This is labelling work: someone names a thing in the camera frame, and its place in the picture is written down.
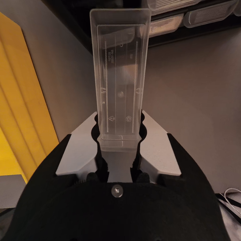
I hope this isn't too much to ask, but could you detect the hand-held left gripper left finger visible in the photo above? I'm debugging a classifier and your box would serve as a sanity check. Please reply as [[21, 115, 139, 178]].
[[55, 111, 108, 182]]

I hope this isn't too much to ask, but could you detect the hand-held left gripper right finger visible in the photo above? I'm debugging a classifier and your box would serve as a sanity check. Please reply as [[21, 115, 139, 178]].
[[130, 110, 183, 183]]

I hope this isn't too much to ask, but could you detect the yellow plastic bin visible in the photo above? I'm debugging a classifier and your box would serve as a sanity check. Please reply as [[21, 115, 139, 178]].
[[0, 12, 59, 184]]

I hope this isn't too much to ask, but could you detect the clear plastic drawer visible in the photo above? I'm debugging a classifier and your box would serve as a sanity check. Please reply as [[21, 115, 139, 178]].
[[90, 8, 152, 152]]

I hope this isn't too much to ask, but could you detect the black drawer cabinet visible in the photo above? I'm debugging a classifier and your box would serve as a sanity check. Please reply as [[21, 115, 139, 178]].
[[42, 0, 241, 51]]

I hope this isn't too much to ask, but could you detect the thin white cord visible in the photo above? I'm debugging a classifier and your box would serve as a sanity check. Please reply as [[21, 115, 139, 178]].
[[224, 188, 241, 215]]

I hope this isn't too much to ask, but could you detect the black lanyard strap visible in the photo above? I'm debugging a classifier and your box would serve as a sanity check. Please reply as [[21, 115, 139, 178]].
[[216, 193, 241, 219]]

